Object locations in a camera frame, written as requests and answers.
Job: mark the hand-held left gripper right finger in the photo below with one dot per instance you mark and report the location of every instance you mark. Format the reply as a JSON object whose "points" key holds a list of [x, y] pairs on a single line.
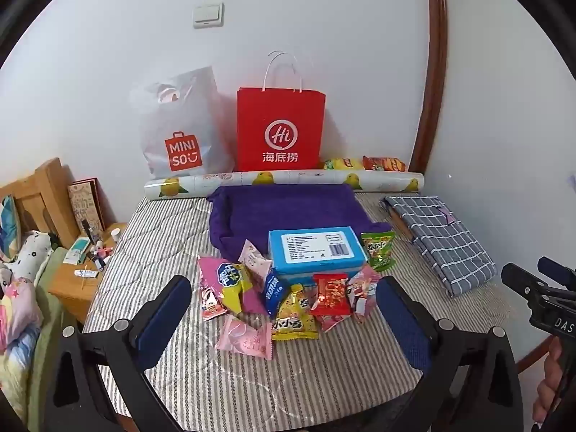
{"points": [[405, 328]]}

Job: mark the purple towel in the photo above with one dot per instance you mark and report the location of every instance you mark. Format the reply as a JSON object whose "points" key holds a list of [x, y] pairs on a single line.
{"points": [[288, 209]]}

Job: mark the blue snack packet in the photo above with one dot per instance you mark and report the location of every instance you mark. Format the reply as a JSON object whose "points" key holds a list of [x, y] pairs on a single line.
{"points": [[274, 292]]}

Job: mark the pink cartoon snack packet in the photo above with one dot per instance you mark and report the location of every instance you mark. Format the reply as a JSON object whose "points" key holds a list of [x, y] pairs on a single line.
{"points": [[364, 292]]}

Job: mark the yellow snack packet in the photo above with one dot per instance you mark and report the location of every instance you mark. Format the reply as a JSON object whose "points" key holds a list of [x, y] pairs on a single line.
{"points": [[294, 319]]}

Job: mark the person's right hand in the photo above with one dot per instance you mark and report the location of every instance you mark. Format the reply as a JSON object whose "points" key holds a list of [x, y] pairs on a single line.
{"points": [[550, 378]]}

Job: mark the green snack packet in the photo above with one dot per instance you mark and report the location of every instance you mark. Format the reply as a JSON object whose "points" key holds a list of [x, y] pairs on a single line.
{"points": [[379, 249]]}

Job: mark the teal white box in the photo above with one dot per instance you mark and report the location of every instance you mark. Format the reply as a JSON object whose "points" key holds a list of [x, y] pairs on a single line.
{"points": [[77, 249]]}

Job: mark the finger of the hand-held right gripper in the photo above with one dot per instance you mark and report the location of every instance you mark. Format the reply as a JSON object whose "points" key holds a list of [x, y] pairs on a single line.
{"points": [[558, 270], [526, 285]]}

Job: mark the blue tissue pack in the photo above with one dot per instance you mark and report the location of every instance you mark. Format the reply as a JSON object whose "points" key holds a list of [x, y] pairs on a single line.
{"points": [[315, 245]]}

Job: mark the yellow chips bag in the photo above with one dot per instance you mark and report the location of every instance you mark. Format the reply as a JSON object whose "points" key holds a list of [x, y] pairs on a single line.
{"points": [[342, 164]]}

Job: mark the white cream tube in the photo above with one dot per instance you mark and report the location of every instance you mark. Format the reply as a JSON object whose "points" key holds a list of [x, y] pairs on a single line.
{"points": [[86, 273]]}

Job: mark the cluster of small cosmetics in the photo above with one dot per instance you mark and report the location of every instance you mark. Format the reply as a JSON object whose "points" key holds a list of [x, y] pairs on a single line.
{"points": [[102, 255]]}

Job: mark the green bed sheet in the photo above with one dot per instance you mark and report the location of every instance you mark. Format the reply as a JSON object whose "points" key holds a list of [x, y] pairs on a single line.
{"points": [[45, 369]]}

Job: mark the orange chips bag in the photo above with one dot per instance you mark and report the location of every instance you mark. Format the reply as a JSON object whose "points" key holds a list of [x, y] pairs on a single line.
{"points": [[384, 163]]}

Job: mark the colourful cartoon pillow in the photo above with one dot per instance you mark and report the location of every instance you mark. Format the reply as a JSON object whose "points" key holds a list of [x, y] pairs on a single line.
{"points": [[8, 227]]}

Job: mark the wooden door frame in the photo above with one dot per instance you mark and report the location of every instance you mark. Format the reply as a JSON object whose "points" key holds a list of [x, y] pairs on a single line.
{"points": [[434, 76]]}

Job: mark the wooden nightstand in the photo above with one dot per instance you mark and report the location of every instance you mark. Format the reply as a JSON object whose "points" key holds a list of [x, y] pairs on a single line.
{"points": [[67, 294]]}

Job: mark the white dotted pillow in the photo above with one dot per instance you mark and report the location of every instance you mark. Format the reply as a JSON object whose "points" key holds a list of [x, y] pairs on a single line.
{"points": [[31, 252]]}

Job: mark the fruit print wallpaper roll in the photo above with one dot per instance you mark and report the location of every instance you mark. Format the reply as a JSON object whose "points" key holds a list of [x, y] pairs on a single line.
{"points": [[306, 179]]}

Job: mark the striped mattress pad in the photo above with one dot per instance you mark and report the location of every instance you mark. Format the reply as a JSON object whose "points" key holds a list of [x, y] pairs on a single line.
{"points": [[171, 238]]}

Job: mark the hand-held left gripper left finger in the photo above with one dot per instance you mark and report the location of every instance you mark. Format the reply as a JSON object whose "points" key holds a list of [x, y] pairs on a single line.
{"points": [[162, 319]]}

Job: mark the grey plaid cloth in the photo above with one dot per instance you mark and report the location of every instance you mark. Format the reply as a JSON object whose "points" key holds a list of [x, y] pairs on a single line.
{"points": [[445, 238]]}

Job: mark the white plastic shopping bag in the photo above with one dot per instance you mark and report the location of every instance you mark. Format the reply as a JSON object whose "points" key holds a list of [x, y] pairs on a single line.
{"points": [[180, 121]]}

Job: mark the red paper bag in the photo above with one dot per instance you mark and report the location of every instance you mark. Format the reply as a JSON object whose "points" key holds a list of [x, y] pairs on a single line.
{"points": [[281, 117]]}

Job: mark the light pink pastry packet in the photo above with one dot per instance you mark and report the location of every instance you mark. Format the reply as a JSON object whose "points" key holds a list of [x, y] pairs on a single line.
{"points": [[245, 337], [253, 258]]}

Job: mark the large pink yellow snack bag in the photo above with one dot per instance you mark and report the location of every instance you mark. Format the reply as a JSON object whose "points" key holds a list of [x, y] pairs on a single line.
{"points": [[236, 285]]}

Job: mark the long pink cartoon candy packet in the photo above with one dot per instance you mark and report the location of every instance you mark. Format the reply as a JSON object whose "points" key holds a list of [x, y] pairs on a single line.
{"points": [[213, 306]]}

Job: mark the pink star blanket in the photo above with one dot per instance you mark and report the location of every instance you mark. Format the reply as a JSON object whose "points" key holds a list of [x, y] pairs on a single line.
{"points": [[18, 310]]}

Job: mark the white light switch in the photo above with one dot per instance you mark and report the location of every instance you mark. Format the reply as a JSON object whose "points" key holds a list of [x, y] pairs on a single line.
{"points": [[208, 15]]}

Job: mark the brown patterned notebook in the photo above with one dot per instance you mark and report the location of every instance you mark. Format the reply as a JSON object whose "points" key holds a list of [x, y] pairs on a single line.
{"points": [[85, 204]]}

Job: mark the red snack packet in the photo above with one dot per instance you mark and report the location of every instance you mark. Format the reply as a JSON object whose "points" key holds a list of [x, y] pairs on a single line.
{"points": [[330, 297]]}

